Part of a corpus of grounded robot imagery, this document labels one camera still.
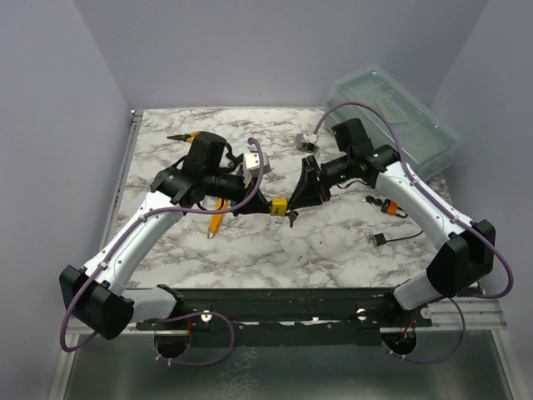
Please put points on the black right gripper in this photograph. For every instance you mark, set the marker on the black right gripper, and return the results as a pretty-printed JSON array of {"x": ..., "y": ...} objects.
[{"x": 304, "y": 194}]

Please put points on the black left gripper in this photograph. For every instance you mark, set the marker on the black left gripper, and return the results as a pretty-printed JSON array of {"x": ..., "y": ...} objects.
[{"x": 256, "y": 203}]

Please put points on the yellow padlock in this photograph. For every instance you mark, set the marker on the yellow padlock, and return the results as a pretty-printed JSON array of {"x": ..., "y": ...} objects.
[{"x": 278, "y": 206}]

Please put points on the silver padlock keys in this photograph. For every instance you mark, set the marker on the silver padlock keys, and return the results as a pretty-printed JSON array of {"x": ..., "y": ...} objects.
[{"x": 292, "y": 217}]

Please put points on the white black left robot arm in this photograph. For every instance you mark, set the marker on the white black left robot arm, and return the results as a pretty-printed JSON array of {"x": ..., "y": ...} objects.
[{"x": 95, "y": 293}]

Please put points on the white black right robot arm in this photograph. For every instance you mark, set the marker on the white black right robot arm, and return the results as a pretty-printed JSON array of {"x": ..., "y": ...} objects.
[{"x": 462, "y": 258}]

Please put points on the yellow utility knife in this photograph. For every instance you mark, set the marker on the yellow utility knife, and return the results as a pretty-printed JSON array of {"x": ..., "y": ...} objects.
[{"x": 216, "y": 220}]

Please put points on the orange padlock with keys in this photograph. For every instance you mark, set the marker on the orange padlock with keys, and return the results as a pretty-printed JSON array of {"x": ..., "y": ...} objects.
[{"x": 386, "y": 206}]

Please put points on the clear green plastic toolbox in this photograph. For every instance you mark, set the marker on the clear green plastic toolbox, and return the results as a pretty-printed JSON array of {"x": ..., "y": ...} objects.
[{"x": 430, "y": 146}]

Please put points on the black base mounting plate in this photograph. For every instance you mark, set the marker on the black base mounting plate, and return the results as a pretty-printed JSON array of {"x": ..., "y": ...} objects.
[{"x": 287, "y": 317}]

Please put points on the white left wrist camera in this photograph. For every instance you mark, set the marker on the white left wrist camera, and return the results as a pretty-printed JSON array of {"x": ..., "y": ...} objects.
[{"x": 251, "y": 165}]

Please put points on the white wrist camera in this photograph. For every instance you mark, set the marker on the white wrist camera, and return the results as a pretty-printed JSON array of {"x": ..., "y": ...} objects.
[
  {"x": 251, "y": 165},
  {"x": 305, "y": 145}
]

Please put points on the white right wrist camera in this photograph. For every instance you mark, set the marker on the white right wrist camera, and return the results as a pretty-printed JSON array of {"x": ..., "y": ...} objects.
[{"x": 305, "y": 145}]

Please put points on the yellow handled pliers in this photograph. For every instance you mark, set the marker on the yellow handled pliers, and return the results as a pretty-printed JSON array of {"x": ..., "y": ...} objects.
[{"x": 187, "y": 137}]

